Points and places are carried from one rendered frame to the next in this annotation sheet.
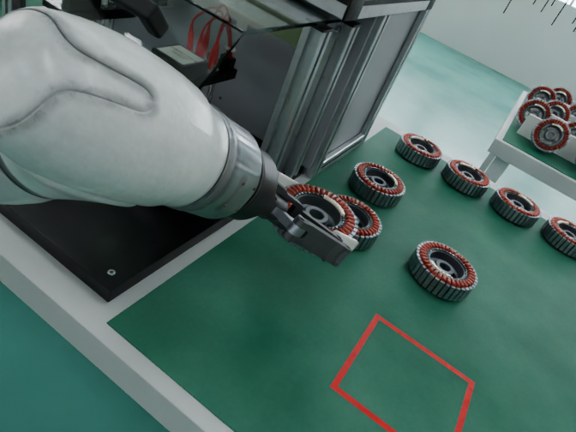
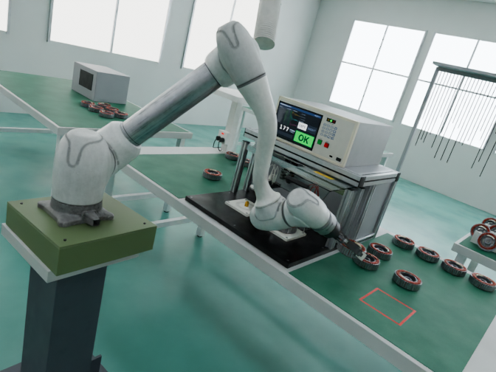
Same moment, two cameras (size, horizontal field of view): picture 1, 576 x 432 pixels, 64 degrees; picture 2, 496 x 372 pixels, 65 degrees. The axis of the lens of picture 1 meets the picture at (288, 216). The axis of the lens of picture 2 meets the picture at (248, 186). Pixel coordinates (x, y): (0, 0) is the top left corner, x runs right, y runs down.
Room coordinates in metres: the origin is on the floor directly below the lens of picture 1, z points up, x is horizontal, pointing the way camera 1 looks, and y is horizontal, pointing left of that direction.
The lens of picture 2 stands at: (-0.99, -0.11, 1.46)
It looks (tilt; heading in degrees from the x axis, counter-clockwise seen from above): 18 degrees down; 21
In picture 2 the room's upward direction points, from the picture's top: 15 degrees clockwise
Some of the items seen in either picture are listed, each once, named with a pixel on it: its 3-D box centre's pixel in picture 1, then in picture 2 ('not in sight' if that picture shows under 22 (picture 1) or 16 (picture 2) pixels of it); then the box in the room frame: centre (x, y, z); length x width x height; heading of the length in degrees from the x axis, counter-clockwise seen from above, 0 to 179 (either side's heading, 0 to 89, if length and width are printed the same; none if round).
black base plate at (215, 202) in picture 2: (86, 116); (265, 221); (0.66, 0.39, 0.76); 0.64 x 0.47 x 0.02; 73
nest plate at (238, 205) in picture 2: not in sight; (246, 207); (0.68, 0.51, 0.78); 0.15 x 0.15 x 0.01; 73
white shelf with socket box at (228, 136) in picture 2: not in sight; (229, 125); (1.47, 1.08, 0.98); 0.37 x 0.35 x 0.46; 73
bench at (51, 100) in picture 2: not in sight; (73, 139); (1.55, 2.60, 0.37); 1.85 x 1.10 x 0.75; 73
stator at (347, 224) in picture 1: (314, 218); (351, 248); (0.50, -0.03, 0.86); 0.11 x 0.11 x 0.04
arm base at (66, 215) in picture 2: not in sight; (80, 207); (-0.10, 0.78, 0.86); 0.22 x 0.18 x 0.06; 74
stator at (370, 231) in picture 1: (348, 221); (366, 260); (0.68, -0.10, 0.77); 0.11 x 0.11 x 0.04
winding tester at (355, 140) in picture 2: not in sight; (330, 131); (0.95, 0.28, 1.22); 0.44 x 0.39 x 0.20; 73
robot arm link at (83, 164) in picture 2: not in sight; (82, 164); (-0.08, 0.81, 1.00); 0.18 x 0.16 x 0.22; 26
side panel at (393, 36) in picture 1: (365, 89); (372, 212); (0.93, -0.04, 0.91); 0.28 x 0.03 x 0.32; 163
